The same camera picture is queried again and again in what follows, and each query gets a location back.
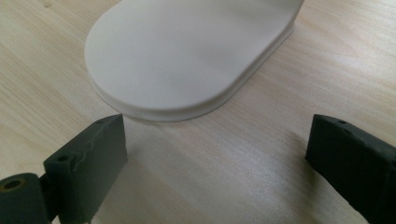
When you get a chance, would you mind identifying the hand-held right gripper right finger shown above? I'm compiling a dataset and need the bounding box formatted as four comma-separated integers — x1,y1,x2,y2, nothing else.
304,113,396,224

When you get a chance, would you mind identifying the white oval stand base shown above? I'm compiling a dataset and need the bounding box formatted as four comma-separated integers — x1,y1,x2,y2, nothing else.
83,0,306,123

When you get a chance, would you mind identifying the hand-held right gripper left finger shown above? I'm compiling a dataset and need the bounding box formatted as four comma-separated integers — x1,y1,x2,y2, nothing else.
43,113,129,224

